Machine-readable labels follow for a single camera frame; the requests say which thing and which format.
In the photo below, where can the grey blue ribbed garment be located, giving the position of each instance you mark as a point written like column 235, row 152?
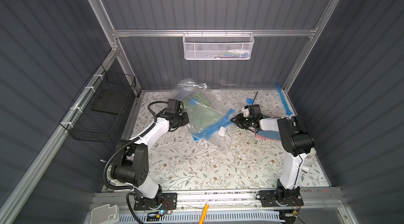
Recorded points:
column 269, row 134

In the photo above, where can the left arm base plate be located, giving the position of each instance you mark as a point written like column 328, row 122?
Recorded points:
column 164, row 201

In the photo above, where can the green white striped garment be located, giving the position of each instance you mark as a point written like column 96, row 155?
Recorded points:
column 203, row 114

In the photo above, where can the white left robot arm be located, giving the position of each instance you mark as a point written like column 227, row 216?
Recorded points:
column 128, row 167

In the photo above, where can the blue valve cap on bag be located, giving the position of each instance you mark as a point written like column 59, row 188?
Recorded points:
column 193, row 101

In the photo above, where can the blue round valve cap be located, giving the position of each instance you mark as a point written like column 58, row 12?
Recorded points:
column 250, row 101

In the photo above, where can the aluminium corner frame post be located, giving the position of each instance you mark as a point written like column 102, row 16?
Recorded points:
column 310, row 44

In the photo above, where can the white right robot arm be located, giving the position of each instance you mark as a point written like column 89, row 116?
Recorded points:
column 296, row 141

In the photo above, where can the orange pencil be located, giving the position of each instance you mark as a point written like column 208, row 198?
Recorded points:
column 204, row 213

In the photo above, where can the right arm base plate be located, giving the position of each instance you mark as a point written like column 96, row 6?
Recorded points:
column 273, row 198

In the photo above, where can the black wire wall basket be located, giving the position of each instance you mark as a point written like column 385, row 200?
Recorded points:
column 102, row 112

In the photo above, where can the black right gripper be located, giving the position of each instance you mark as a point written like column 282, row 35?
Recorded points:
column 242, row 121

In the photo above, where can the clear vacuum bag blue zipper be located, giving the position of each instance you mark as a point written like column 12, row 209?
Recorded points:
column 218, row 135

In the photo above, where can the white plastic bracket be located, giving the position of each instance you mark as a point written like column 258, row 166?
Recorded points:
column 105, row 214

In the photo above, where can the white wire wall basket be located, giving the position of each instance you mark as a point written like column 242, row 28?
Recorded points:
column 212, row 47

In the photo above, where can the red white striped tank top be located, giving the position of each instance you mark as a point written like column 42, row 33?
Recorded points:
column 268, row 128

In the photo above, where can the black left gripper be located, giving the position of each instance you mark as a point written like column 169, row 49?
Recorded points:
column 183, row 120

